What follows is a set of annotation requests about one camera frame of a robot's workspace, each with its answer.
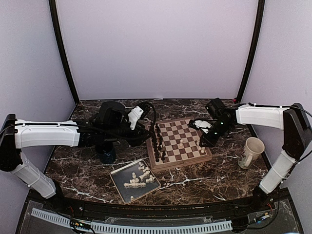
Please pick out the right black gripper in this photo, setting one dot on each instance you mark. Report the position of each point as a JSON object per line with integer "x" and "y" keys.
{"x": 204, "y": 138}

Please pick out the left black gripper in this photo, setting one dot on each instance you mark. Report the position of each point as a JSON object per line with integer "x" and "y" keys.
{"x": 138, "y": 137}

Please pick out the metal tray wooden rim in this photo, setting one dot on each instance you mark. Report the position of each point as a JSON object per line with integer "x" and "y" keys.
{"x": 123, "y": 175}

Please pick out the wooden chess board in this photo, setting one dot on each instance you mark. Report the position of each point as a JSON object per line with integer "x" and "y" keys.
{"x": 172, "y": 132}

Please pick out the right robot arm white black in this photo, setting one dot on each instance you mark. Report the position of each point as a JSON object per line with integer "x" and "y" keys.
{"x": 285, "y": 129}

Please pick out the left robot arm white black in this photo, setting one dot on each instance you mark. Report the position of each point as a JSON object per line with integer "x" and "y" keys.
{"x": 111, "y": 123}

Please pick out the black chess pieces row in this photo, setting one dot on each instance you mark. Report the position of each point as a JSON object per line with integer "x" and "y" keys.
{"x": 157, "y": 143}

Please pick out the white chess pieces pile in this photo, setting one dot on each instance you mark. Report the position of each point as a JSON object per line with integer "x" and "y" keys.
{"x": 140, "y": 181}

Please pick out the dark blue mug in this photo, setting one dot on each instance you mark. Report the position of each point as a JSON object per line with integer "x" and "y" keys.
{"x": 106, "y": 153}

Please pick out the cream white mug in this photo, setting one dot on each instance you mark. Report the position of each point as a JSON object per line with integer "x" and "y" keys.
{"x": 253, "y": 148}

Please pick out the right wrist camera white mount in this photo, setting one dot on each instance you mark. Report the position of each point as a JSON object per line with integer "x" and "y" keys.
{"x": 198, "y": 124}

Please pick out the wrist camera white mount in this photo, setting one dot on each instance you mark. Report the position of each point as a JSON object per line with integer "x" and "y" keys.
{"x": 198, "y": 124}
{"x": 134, "y": 116}

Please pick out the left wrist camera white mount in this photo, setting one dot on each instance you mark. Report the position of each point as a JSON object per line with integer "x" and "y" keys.
{"x": 134, "y": 116}

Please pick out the black front rail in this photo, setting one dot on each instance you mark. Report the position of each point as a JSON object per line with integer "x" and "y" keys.
{"x": 96, "y": 209}

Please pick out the right black frame post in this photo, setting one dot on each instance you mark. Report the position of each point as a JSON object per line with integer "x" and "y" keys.
{"x": 252, "y": 50}

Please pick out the black frame post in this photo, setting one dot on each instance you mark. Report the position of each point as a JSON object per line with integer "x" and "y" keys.
{"x": 61, "y": 50}
{"x": 252, "y": 50}

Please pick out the white slotted cable duct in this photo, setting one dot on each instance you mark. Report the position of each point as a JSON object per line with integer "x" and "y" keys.
{"x": 133, "y": 226}

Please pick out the left black frame post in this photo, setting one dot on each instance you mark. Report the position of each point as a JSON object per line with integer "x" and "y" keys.
{"x": 61, "y": 50}

